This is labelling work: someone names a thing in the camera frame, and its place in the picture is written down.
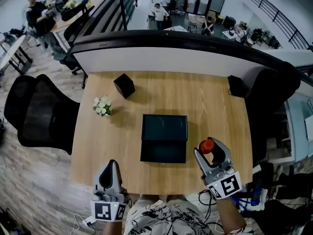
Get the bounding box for black mesh office chair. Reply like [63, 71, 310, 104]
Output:
[3, 73, 81, 156]

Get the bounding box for light blue desk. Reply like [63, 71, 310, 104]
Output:
[284, 92, 313, 163]

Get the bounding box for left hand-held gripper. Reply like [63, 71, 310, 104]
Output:
[89, 160, 128, 222]

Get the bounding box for dark green box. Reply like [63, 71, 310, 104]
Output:
[140, 114, 188, 164]

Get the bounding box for blue cable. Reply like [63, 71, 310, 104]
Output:
[230, 187, 262, 212]

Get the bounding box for black wall-side stair railing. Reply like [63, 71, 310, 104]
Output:
[246, 0, 313, 50]

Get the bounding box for black metal balcony railing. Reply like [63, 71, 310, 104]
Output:
[73, 0, 148, 44]

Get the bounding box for person's black-white patterned clothing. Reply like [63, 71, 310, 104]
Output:
[123, 194, 222, 235]

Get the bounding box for red small bottle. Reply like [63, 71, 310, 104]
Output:
[198, 138, 215, 155]

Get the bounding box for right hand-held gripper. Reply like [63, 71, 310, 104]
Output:
[193, 137, 243, 200]

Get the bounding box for white power strip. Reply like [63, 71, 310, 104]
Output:
[82, 215, 97, 227]

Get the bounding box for white partition with black rim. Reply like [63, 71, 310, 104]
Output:
[70, 29, 313, 84]

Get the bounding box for white flowers in small pot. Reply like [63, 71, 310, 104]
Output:
[92, 95, 113, 118]

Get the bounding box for black office chair with headrest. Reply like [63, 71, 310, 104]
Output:
[60, 0, 96, 76]

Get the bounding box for white floor cable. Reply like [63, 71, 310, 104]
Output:
[72, 213, 89, 235]

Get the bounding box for black square pen holder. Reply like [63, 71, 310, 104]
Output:
[113, 73, 136, 99]

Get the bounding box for person's right forearm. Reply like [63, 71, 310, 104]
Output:
[216, 196, 247, 235]

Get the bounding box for small black box with cable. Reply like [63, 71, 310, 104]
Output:
[227, 75, 246, 98]

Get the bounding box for black high-back office chair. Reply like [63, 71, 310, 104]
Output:
[244, 61, 302, 165]

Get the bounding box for white round table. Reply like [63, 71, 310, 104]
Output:
[0, 35, 34, 76]

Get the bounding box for person's left forearm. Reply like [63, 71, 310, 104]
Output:
[102, 219, 123, 235]

